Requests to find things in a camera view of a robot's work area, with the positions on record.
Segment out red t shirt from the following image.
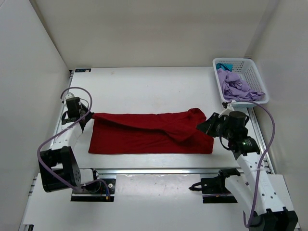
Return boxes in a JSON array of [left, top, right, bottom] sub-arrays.
[[89, 108, 214, 154]]

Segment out purple t shirt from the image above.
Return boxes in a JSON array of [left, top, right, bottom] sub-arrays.
[[217, 68, 265, 102]]

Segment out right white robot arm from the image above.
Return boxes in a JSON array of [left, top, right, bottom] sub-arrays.
[[189, 111, 298, 231]]

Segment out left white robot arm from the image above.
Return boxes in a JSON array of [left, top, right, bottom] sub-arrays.
[[39, 93, 93, 193]]

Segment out small table label sticker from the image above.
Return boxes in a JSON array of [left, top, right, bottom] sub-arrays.
[[74, 68, 91, 73]]

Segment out white plastic basket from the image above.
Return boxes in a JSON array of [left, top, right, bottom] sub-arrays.
[[213, 58, 269, 108]]

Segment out teal t shirt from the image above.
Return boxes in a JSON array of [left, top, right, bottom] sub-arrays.
[[216, 63, 233, 72]]

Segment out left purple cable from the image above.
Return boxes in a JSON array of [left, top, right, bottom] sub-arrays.
[[37, 87, 102, 193]]

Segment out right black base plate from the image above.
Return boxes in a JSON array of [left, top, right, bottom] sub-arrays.
[[201, 176, 237, 204]]

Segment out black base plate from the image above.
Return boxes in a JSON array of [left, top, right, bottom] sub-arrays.
[[201, 176, 237, 204], [71, 175, 116, 203]]

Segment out aluminium rail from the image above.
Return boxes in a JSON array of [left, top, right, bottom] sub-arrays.
[[95, 167, 233, 175]]

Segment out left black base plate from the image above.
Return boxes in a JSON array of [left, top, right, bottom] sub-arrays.
[[71, 175, 116, 203]]

